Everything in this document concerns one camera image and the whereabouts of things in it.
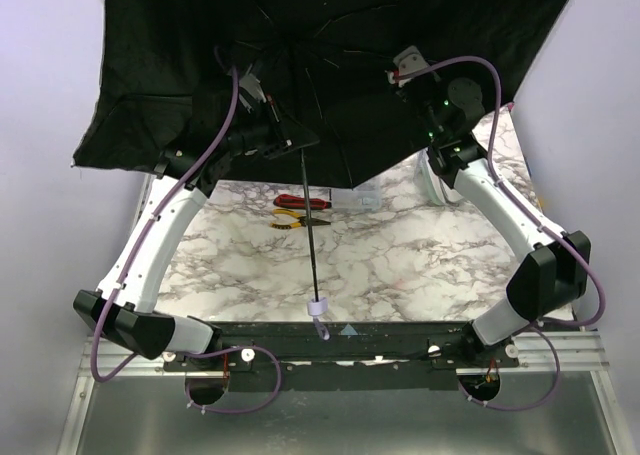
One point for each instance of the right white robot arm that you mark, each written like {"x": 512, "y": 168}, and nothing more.
{"x": 553, "y": 263}

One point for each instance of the red black utility knife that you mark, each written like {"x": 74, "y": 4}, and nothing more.
{"x": 288, "y": 201}

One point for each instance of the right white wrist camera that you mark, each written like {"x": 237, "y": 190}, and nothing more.
{"x": 408, "y": 61}

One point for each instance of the yellow handled pliers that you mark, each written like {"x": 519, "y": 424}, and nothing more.
{"x": 299, "y": 220}

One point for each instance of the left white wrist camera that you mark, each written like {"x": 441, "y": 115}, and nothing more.
{"x": 251, "y": 94}

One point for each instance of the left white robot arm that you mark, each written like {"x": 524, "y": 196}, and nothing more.
{"x": 220, "y": 132}

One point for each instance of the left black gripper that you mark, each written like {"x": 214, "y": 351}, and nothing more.
{"x": 273, "y": 138}

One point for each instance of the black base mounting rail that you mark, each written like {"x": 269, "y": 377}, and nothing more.
{"x": 357, "y": 356}

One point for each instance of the clear plastic screw box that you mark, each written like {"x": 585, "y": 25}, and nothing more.
{"x": 365, "y": 197}

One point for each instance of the aluminium extrusion frame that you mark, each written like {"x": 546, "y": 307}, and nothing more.
{"x": 576, "y": 351}

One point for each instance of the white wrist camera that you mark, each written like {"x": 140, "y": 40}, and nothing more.
{"x": 408, "y": 61}
{"x": 251, "y": 94}

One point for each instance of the mint green umbrella case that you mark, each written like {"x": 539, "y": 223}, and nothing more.
{"x": 432, "y": 187}

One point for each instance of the purple umbrella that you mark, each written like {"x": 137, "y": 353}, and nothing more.
{"x": 325, "y": 63}

